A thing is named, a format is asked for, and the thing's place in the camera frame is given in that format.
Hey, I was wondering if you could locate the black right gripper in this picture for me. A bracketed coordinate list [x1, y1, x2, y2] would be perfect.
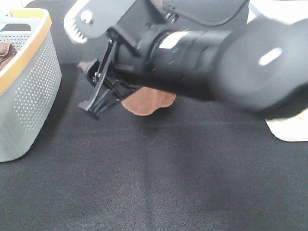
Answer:
[78, 0, 167, 120]

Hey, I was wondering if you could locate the brown microfibre towel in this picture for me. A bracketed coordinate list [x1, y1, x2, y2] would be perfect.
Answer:
[77, 62, 176, 116]

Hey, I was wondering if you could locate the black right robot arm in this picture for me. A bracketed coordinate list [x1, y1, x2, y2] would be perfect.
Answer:
[77, 0, 308, 119]

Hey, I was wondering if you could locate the dark brown towel in basket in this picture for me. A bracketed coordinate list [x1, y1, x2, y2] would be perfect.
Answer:
[0, 42, 17, 71]

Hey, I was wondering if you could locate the grey perforated laundry basket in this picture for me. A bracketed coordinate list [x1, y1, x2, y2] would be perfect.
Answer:
[0, 8, 62, 162]

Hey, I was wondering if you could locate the black fabric table mat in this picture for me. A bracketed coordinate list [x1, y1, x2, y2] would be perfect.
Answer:
[0, 0, 308, 231]

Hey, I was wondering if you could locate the white slotted storage basket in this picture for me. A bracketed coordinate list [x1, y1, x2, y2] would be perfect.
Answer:
[247, 0, 308, 142]

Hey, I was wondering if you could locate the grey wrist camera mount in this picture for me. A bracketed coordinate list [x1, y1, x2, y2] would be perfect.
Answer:
[64, 0, 135, 44]

